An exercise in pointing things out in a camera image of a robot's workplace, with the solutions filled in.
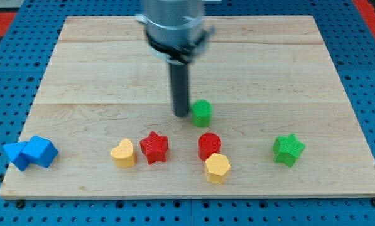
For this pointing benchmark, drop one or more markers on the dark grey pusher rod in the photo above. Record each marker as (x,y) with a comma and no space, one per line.
(179,81)

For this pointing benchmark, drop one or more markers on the red star block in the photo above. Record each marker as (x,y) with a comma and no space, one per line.
(154,147)

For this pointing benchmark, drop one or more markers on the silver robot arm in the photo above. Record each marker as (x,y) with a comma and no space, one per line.
(176,34)

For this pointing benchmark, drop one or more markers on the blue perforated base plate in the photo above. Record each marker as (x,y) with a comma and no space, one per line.
(27,47)

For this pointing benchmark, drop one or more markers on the red cylinder block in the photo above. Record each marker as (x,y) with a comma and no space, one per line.
(208,144)

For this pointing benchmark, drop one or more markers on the yellow heart block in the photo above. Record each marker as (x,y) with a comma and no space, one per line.
(124,155)

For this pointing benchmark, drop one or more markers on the green cylinder block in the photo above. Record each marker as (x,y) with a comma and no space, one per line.
(201,113)

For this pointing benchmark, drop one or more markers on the yellow hexagon block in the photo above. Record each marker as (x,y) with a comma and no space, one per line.
(217,168)

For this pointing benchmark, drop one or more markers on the light wooden board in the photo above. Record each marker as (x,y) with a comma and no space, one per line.
(265,76)

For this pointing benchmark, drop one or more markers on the blue cube block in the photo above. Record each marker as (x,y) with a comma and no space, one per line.
(40,151)

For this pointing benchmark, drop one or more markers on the green star block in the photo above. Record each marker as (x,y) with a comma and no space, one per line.
(287,149)

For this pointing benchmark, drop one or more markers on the blue triangle block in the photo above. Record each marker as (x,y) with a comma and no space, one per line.
(15,154)

